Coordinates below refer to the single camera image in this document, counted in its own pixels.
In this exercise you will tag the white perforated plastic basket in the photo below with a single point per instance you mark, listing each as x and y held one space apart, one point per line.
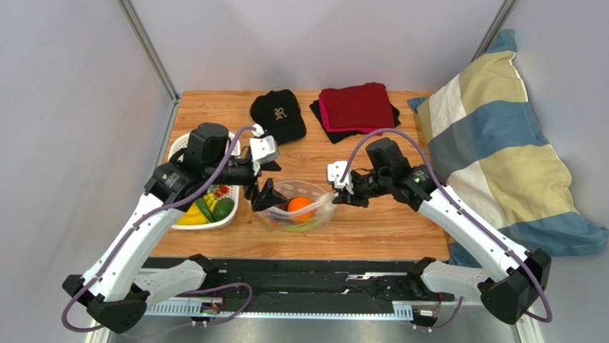
234 194

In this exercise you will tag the green avocado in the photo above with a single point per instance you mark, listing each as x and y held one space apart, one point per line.
223 208

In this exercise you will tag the black folded cloth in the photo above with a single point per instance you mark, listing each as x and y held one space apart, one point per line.
336 137

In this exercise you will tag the dark red folded cloth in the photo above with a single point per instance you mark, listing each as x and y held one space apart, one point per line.
366 105

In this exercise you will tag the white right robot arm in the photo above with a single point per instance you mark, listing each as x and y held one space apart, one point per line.
510 278

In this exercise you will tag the blue yellow striped pillow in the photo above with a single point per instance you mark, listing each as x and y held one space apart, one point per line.
484 139

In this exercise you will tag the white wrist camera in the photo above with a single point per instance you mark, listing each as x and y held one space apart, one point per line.
338 176
263 146

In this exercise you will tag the dark purple round fruit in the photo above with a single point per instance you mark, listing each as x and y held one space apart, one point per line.
282 207

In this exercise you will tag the orange fruit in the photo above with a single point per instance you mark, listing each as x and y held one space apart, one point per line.
298 204

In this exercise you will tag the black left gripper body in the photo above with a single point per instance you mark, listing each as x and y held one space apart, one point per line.
250 179

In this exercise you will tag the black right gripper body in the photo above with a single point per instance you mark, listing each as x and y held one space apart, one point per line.
360 195

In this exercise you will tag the black baseball cap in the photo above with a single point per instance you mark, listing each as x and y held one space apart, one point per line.
279 114

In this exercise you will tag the clear polka dot zip bag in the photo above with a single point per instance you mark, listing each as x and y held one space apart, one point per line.
273 218

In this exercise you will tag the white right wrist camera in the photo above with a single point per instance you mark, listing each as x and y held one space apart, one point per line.
338 176

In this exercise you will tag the green chili pepper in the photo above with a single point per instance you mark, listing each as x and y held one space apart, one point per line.
204 209

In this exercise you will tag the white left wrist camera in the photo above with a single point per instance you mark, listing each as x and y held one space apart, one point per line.
263 146

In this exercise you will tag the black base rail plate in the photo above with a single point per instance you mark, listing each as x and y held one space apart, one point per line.
314 286

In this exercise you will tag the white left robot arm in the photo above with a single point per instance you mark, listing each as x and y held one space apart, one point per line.
113 292

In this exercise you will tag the yellow banana bunch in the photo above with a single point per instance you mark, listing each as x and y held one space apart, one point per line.
193 216

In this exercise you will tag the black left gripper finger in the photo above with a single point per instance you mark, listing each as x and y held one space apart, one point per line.
266 197
271 166

